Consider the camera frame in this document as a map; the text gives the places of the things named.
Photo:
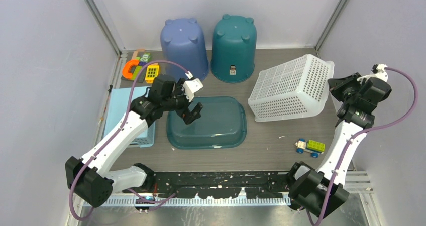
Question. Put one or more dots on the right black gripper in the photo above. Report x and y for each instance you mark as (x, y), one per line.
(339, 84)

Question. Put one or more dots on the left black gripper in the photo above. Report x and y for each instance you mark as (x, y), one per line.
(195, 113)

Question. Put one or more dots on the teal plastic basket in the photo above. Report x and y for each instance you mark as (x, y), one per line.
(222, 124)

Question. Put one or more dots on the white plastic basket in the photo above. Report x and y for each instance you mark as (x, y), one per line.
(292, 90)

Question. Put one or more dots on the light blue plastic basket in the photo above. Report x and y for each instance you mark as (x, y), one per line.
(116, 109)

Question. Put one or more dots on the blue plastic bucket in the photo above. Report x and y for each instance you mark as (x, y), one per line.
(182, 42)

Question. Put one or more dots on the teal plastic bucket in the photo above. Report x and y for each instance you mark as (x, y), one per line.
(233, 48)

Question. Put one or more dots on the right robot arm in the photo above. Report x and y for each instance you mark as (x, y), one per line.
(321, 191)

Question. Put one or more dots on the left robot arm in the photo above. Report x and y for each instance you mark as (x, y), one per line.
(90, 176)

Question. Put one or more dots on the yellow toy block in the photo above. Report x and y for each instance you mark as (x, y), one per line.
(152, 72)

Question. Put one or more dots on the lime green toy brick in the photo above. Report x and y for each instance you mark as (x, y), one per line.
(316, 146)

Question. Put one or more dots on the small toy car blue wheels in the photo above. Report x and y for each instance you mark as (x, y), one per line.
(301, 147)

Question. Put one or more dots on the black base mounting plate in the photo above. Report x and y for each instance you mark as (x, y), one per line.
(218, 184)

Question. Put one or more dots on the lime green long brick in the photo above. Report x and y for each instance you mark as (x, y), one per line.
(135, 75)

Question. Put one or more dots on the green numbered toy block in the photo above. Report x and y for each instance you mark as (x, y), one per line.
(145, 58)

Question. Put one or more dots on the orange toy arch block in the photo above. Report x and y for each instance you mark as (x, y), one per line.
(126, 71)

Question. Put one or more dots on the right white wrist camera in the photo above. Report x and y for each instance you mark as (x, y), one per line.
(378, 71)

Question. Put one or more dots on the white cable duct strip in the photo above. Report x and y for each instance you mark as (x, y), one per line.
(128, 200)

